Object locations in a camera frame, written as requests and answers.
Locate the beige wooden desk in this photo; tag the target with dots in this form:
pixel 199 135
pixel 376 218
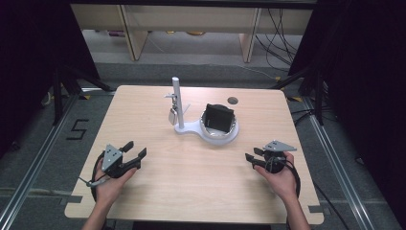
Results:
pixel 191 19

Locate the aluminium floor rail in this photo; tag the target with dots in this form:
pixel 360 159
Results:
pixel 35 163
pixel 335 159

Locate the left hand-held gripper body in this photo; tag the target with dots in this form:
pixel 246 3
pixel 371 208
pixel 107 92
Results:
pixel 111 158

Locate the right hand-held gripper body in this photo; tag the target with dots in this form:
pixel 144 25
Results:
pixel 278 146

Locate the white key hanger stand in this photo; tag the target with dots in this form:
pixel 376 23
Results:
pixel 178 96

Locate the person's right hand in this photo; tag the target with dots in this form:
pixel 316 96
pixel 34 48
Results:
pixel 282 183

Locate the round grey table grommet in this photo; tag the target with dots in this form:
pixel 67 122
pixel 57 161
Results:
pixel 232 100

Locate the person's left hand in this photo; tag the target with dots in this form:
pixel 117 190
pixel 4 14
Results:
pixel 108 188

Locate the black curtain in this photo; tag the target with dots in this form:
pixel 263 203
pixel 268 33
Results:
pixel 367 80
pixel 32 64

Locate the black tripod stand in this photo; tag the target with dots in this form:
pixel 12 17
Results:
pixel 319 99
pixel 58 96

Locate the black leather wallet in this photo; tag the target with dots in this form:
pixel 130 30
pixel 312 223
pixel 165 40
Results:
pixel 218 118

